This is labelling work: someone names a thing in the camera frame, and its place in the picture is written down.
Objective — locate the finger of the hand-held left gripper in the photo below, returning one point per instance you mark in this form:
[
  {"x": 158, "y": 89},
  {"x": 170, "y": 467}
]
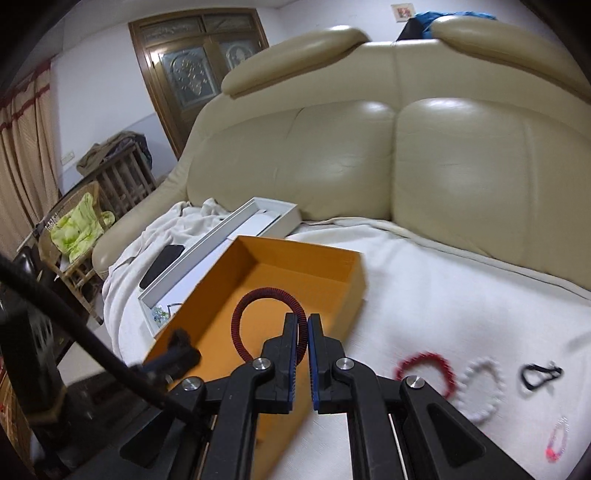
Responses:
[{"x": 178, "y": 355}]

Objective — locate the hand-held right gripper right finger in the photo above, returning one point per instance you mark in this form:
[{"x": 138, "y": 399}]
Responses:
[{"x": 316, "y": 364}]

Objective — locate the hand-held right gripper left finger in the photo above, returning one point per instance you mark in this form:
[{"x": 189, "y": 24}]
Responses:
[{"x": 291, "y": 364}]

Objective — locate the orange cardboard box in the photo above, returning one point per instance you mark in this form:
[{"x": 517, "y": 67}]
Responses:
[{"x": 221, "y": 314}]

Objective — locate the long white box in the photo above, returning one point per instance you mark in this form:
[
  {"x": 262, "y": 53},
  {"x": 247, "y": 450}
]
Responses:
[{"x": 194, "y": 281}]

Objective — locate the black smartphone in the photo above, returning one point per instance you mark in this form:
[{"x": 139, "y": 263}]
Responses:
[{"x": 161, "y": 266}]

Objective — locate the wicker chair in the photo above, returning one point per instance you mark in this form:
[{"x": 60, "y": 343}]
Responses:
[{"x": 69, "y": 272}]

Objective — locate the white blanket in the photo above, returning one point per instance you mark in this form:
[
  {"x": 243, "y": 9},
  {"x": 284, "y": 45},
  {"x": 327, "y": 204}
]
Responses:
[{"x": 438, "y": 295}]

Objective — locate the dark wooden cabinet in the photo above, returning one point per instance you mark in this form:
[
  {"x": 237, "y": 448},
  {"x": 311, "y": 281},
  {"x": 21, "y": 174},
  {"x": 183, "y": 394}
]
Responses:
[{"x": 27, "y": 369}]

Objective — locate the green patterned cushion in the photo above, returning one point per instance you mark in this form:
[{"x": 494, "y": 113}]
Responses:
[{"x": 76, "y": 230}]

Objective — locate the wooden crib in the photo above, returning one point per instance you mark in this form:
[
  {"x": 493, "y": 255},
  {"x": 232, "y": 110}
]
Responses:
[{"x": 124, "y": 180}]

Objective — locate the beige leather sofa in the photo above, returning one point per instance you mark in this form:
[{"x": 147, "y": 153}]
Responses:
[{"x": 323, "y": 152}]

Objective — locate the pile of clothes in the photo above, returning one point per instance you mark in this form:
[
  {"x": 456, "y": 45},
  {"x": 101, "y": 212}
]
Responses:
[{"x": 99, "y": 157}]

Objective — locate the brown wooden door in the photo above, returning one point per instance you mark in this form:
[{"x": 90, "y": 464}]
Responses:
[{"x": 166, "y": 115}]

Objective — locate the beige curtain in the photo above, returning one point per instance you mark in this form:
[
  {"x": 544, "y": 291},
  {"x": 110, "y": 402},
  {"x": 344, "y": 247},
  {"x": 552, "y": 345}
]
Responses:
[{"x": 23, "y": 161}]

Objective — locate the blue jacket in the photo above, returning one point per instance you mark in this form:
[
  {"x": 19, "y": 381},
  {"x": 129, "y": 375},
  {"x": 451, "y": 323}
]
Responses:
[{"x": 429, "y": 21}]

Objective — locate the white wall socket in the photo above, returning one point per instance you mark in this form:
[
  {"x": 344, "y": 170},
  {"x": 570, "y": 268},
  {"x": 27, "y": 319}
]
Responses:
[{"x": 67, "y": 156}]

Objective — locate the framed wall picture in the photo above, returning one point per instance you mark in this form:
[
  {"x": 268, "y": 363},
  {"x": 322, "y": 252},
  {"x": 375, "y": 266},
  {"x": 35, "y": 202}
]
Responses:
[{"x": 402, "y": 11}]

